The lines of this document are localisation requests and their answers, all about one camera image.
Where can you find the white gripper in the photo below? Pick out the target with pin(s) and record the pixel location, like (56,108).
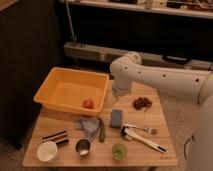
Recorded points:
(119,92)

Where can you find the grey cloth towel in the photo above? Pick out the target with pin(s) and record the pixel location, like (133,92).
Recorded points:
(89,125)

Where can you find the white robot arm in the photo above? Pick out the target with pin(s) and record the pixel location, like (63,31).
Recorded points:
(195,85)

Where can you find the green plastic cup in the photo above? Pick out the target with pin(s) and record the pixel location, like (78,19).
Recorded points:
(119,151)

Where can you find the small metal cup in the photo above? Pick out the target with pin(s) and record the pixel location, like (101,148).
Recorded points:
(82,147)

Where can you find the blue sponge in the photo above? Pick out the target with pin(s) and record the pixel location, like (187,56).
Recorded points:
(116,118)

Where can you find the green chili pepper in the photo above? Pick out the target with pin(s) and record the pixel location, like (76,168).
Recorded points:
(102,131)

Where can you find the yellow plastic bin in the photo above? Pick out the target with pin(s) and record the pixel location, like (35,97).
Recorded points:
(65,90)

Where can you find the dark stick lower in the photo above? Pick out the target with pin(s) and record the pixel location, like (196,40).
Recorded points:
(62,141)

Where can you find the white bowl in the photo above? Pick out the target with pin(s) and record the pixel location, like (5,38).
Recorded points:
(47,152)

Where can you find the grey metal rail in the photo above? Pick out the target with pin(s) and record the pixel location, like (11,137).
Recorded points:
(105,54)

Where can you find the white handled kitchen tool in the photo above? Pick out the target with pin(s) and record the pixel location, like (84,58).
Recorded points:
(127,132)

